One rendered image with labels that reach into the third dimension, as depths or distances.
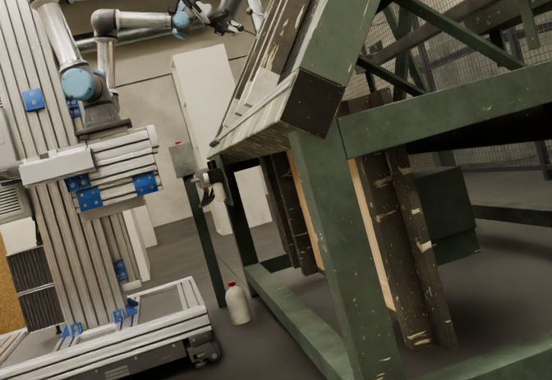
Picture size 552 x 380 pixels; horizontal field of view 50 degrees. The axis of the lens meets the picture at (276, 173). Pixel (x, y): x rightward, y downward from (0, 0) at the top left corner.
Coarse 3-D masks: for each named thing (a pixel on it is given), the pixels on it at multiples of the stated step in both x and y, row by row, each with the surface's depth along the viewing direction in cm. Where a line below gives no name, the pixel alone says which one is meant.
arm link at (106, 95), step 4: (96, 72) 241; (100, 72) 243; (100, 76) 242; (104, 76) 245; (100, 80) 239; (104, 80) 244; (104, 84) 243; (104, 88) 242; (104, 92) 242; (108, 92) 245; (100, 96) 240; (104, 96) 242; (108, 96) 244; (96, 100) 240; (100, 100) 241; (104, 100) 242; (84, 104) 242
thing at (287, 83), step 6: (288, 78) 124; (282, 84) 130; (288, 84) 120; (276, 90) 136; (282, 90) 127; (270, 96) 142; (276, 96) 135; (258, 102) 166; (264, 102) 150; (252, 108) 175; (258, 108) 159; (246, 114) 186; (252, 114) 172; (240, 120) 202; (234, 126) 216; (228, 132) 238
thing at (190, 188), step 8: (192, 176) 326; (184, 184) 325; (192, 184) 326; (192, 192) 326; (192, 200) 326; (192, 208) 326; (200, 208) 326; (200, 216) 326; (200, 224) 326; (200, 232) 326; (208, 232) 327; (200, 240) 326; (208, 240) 327; (208, 248) 327; (208, 256) 327; (208, 264) 327; (216, 264) 328; (216, 272) 328; (216, 280) 328; (216, 288) 328; (224, 288) 328; (216, 296) 328; (224, 296) 328; (224, 304) 328
